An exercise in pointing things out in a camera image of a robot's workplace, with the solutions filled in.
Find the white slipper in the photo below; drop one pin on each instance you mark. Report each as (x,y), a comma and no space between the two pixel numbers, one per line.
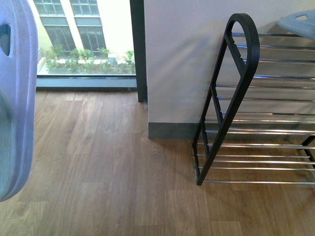
(300,23)
(18,73)

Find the black metal shoe rack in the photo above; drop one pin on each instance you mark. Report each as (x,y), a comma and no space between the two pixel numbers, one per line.
(257,125)

